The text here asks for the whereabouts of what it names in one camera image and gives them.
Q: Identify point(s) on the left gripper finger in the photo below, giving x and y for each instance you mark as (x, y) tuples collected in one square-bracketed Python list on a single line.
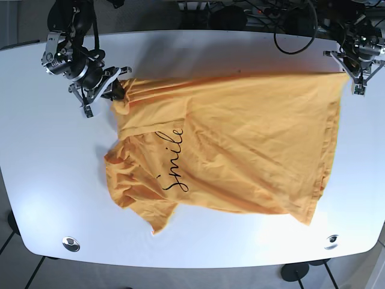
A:
[(359, 89)]

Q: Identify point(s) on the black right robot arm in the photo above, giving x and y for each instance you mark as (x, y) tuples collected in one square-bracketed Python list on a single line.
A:
[(75, 17)]

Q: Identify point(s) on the black round stand base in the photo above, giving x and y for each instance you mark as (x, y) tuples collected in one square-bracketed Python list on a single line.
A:
[(294, 272)]

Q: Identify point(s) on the right silver table grommet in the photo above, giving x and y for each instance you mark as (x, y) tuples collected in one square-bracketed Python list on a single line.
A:
[(331, 242)]

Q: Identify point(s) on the left silver table grommet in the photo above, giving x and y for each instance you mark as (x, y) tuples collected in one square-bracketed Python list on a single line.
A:
[(70, 244)]

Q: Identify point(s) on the orange T-shirt black script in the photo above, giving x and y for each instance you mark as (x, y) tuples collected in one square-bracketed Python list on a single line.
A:
[(245, 144)]

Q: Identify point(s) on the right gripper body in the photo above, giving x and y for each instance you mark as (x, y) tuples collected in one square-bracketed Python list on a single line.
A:
[(85, 69)]

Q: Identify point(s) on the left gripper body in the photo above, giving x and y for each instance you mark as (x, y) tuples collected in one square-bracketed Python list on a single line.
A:
[(360, 45)]

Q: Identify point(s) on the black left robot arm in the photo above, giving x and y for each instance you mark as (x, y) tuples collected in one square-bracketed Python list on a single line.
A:
[(343, 12)]

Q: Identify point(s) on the silver table grommet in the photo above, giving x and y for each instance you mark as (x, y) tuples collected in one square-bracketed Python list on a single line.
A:
[(70, 244), (331, 242)]

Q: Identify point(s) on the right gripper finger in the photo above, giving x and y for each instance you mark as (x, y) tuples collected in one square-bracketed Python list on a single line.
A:
[(88, 112), (114, 92)]

